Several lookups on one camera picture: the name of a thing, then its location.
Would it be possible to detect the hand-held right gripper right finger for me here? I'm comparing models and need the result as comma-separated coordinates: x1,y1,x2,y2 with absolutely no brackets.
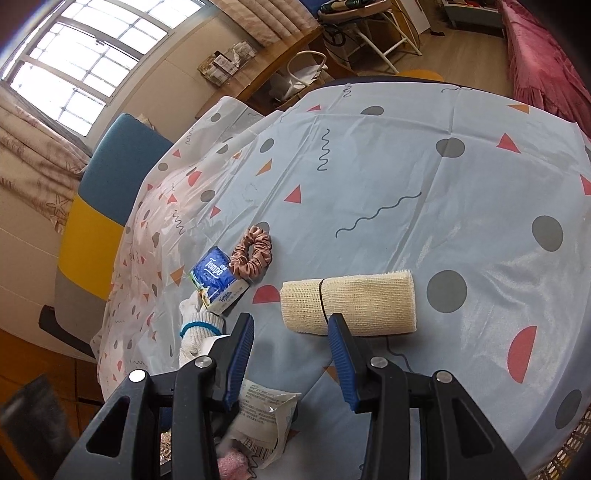
327,313,527,480

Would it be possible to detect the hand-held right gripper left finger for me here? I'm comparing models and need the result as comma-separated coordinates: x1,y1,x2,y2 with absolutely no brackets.
55,313,256,480

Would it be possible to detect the white knit work glove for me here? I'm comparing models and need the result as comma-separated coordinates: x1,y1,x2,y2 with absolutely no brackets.
178,295,228,367

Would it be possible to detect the white plastic packet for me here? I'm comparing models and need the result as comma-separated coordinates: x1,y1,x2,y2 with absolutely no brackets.
217,377,302,464

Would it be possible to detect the cream gauze cloth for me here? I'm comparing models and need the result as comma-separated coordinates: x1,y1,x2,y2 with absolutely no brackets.
280,270,417,334

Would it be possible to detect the blue tissue packet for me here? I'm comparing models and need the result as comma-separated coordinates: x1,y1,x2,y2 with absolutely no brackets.
189,246,251,315

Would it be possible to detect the dusty pink satin scrunchie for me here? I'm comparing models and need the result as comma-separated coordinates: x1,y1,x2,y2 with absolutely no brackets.
230,224,273,278

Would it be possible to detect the pink fuzzy sock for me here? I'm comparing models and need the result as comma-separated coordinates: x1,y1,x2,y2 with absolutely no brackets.
216,450,252,480

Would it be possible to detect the grey yellow blue chair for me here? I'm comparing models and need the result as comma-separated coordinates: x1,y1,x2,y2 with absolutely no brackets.
39,113,162,358

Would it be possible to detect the wicker table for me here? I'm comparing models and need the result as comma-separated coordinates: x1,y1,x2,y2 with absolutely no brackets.
558,415,591,464

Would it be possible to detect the white tote bag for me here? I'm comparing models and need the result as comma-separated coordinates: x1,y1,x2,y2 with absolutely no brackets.
272,51,328,100

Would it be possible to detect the starfish print beige curtain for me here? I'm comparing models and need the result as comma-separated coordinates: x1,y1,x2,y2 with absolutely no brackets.
0,85,90,234

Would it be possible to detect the stack of small boxes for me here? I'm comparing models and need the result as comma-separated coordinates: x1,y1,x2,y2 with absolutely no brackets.
198,41,257,86

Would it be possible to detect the yellow stool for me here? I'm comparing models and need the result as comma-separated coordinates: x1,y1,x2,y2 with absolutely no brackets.
397,69,446,84

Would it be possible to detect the wooden side desk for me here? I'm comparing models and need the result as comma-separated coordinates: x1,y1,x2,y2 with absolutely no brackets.
198,28,333,112

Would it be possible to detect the barred window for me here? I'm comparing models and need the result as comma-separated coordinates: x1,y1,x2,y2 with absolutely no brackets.
0,0,208,139

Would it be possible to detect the white cabinet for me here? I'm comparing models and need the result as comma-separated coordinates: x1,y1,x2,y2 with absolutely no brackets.
406,0,446,33

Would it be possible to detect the pink bed cover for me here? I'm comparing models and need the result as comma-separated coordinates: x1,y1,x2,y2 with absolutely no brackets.
496,0,591,123

